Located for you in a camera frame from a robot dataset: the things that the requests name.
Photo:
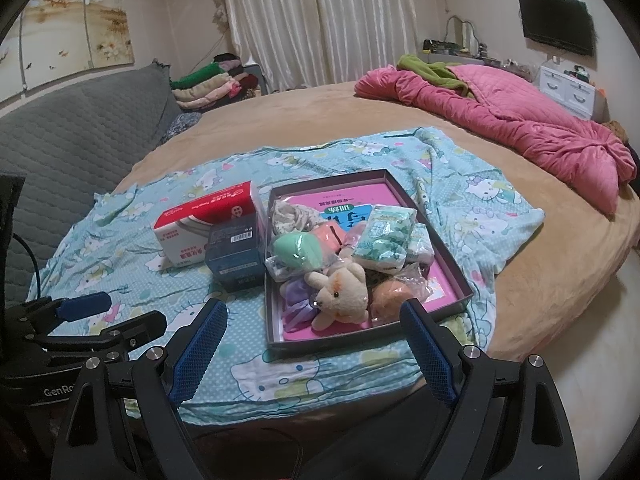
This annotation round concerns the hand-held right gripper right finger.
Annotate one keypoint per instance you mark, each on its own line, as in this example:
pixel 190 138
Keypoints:
pixel 425 355

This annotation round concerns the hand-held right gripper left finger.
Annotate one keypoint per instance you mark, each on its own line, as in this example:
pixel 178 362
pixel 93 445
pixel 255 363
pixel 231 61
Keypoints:
pixel 200 355

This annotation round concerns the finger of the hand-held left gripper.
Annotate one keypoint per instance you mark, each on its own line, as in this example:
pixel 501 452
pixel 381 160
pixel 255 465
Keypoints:
pixel 85 305
pixel 135 325

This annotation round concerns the beige plush toy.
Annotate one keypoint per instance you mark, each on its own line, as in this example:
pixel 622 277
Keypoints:
pixel 340 295

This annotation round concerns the purple bath puff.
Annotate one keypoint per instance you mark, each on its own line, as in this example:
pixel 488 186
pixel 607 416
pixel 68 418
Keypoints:
pixel 295 300

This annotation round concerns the green print tissue packet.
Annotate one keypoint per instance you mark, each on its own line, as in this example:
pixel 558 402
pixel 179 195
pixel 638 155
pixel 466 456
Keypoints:
pixel 422 245
pixel 382 240

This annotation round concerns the coral pink sponge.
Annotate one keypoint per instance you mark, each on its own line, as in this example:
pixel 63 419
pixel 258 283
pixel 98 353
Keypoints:
pixel 327 237

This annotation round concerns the white floral scrunchie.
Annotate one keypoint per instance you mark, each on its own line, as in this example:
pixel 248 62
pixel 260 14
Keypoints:
pixel 290 212

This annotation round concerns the dark blue small box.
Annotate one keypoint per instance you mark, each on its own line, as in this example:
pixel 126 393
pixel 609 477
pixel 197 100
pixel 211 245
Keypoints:
pixel 232 255

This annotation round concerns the red and white tissue box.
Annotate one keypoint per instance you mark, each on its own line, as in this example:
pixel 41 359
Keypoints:
pixel 200 210

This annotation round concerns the teal printed blanket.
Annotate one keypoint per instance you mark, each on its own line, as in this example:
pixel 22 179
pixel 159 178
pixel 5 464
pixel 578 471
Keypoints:
pixel 450 210

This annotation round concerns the grey quilted headboard cover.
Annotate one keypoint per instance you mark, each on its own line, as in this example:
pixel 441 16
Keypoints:
pixel 75 150

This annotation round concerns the pink book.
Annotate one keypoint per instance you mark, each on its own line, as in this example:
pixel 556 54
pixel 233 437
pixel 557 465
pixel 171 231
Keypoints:
pixel 380 192

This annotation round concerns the dark floral pillow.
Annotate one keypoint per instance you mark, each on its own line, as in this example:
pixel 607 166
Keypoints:
pixel 182 127

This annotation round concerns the stack of folded blankets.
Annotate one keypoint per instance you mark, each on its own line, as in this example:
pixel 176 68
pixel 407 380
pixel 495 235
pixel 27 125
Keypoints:
pixel 210 90

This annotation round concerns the pink quilt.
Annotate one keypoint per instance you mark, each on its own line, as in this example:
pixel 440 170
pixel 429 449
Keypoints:
pixel 525 120

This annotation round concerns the round beige bed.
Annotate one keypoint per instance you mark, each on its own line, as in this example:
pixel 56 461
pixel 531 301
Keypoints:
pixel 300 120

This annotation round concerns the green blanket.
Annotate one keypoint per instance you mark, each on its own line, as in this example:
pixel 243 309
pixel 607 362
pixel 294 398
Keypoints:
pixel 420 67

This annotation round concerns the brown plush toy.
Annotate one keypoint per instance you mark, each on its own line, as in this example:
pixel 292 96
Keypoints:
pixel 615 130

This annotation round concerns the white drawer cabinet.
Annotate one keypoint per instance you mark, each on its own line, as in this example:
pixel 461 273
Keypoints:
pixel 565 87

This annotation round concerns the cluttered dressing table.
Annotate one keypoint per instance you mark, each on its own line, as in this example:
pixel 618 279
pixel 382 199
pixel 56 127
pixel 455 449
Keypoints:
pixel 440 50

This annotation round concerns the white curtain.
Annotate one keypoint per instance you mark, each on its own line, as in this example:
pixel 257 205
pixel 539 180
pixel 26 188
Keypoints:
pixel 320 25

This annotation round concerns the floral wall painting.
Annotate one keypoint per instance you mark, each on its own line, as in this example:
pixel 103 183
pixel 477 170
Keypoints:
pixel 60 35

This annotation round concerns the black wall television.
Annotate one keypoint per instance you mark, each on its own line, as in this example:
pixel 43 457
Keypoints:
pixel 555 22

